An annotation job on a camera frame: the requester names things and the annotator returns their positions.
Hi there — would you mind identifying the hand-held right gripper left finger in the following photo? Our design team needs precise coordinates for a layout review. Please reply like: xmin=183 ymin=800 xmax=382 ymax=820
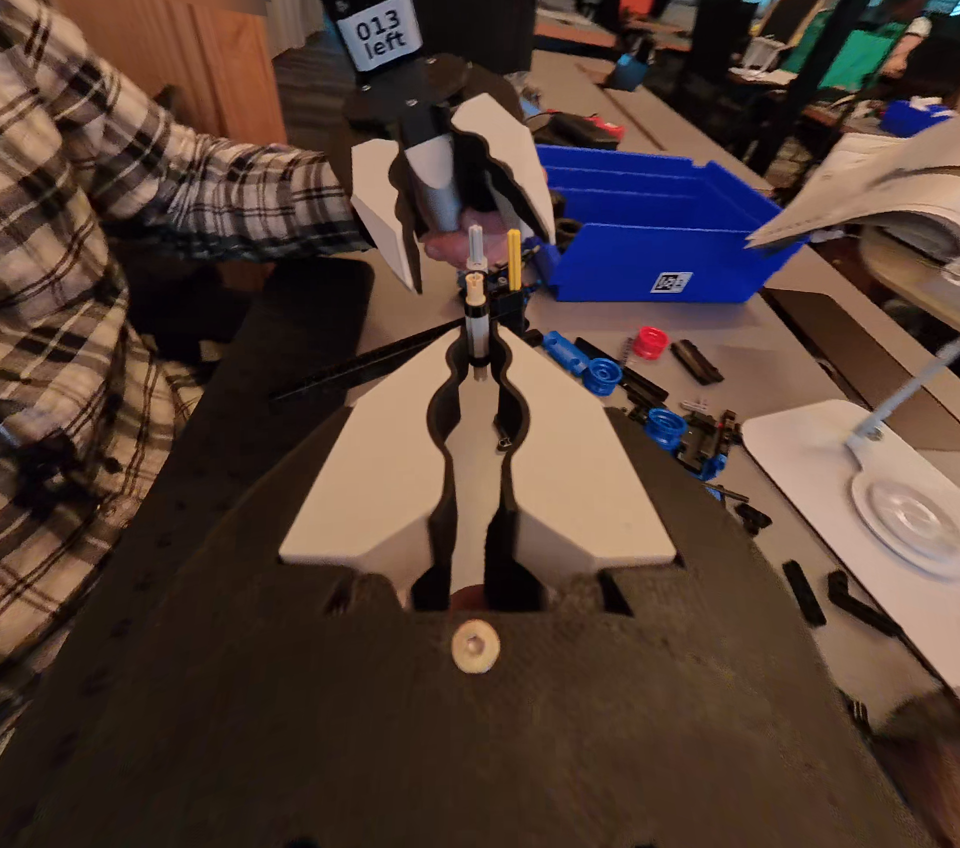
xmin=277 ymin=326 xmax=466 ymax=613

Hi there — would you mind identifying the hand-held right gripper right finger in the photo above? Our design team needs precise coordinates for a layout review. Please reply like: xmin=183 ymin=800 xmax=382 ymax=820
xmin=483 ymin=324 xmax=680 ymax=613

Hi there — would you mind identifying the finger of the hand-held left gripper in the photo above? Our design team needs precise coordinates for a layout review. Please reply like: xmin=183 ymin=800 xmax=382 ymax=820
xmin=450 ymin=92 xmax=558 ymax=247
xmin=349 ymin=139 xmax=425 ymax=294

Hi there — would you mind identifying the black beam frame assembly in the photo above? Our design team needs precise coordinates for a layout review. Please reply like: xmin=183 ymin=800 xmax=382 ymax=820
xmin=270 ymin=224 xmax=534 ymax=407

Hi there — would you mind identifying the person's left forearm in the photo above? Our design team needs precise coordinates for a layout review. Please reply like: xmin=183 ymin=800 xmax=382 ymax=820
xmin=150 ymin=128 xmax=374 ymax=260

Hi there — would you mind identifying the grey desk with slot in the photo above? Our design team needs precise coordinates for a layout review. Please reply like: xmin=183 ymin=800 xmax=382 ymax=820
xmin=525 ymin=49 xmax=775 ymax=191

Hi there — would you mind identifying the person's left hand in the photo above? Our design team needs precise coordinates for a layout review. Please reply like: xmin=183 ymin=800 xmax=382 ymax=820
xmin=423 ymin=210 xmax=501 ymax=268

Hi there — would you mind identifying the black power adapter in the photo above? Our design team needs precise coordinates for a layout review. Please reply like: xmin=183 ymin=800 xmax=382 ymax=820
xmin=523 ymin=110 xmax=629 ymax=153

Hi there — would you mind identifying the blue wheel hub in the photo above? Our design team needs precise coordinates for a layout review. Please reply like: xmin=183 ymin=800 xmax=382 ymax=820
xmin=645 ymin=406 xmax=691 ymax=449
xmin=582 ymin=355 xmax=625 ymax=398

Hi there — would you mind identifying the pile of black and blue bricks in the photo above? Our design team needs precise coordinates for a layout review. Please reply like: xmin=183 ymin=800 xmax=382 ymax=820
xmin=525 ymin=326 xmax=905 ymax=639

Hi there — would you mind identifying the large black chair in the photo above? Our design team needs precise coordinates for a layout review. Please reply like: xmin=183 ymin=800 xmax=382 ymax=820
xmin=396 ymin=0 xmax=549 ymax=78

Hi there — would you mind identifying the black dotted mat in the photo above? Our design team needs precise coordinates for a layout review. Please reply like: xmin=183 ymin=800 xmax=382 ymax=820
xmin=187 ymin=254 xmax=378 ymax=639

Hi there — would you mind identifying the blue curved panel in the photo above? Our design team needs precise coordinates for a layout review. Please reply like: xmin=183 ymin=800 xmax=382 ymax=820
xmin=540 ymin=329 xmax=591 ymax=378

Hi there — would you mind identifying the black grooved block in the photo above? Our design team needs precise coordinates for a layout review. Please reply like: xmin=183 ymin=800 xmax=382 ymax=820
xmin=668 ymin=338 xmax=726 ymax=387

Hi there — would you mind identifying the blue storage bin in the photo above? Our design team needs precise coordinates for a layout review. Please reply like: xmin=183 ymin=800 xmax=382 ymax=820
xmin=534 ymin=143 xmax=809 ymax=305

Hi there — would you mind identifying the wooden pillar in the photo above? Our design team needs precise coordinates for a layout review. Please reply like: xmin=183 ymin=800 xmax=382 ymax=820
xmin=45 ymin=0 xmax=291 ymax=149

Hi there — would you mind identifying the black office chair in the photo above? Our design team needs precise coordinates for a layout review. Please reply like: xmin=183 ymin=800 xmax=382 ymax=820
xmin=688 ymin=0 xmax=760 ymax=86

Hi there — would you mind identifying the person in plaid shirt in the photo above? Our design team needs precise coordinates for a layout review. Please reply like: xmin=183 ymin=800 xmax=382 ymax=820
xmin=0 ymin=0 xmax=219 ymax=737

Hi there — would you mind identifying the green panel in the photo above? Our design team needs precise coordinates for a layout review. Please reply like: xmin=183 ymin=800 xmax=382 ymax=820
xmin=778 ymin=10 xmax=910 ymax=93

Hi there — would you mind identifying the instruction booklet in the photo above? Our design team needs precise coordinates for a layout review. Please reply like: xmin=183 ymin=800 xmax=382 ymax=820
xmin=744 ymin=115 xmax=960 ymax=251

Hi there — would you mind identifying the black pole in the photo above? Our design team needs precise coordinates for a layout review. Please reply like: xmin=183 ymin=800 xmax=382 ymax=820
xmin=748 ymin=0 xmax=940 ymax=176

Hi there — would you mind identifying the small blue bin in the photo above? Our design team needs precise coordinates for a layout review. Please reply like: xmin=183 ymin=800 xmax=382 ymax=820
xmin=879 ymin=98 xmax=959 ymax=140

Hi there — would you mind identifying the black toy set box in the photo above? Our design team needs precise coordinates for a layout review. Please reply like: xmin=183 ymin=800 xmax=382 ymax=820
xmin=876 ymin=692 xmax=960 ymax=848

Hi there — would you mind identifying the black chassis on blue frame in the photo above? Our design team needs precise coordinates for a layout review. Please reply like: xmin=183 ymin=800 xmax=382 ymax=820
xmin=677 ymin=407 xmax=741 ymax=483

